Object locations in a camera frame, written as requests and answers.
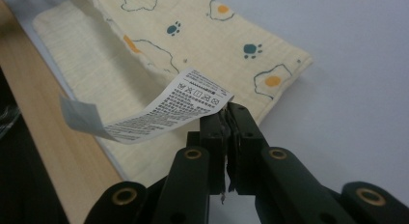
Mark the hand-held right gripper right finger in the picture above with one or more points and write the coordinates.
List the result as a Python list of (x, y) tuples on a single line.
[(273, 179)]

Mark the cream printed cloth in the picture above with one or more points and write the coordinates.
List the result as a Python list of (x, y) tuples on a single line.
[(199, 53)]

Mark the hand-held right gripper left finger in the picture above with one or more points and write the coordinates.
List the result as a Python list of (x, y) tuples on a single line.
[(193, 179)]

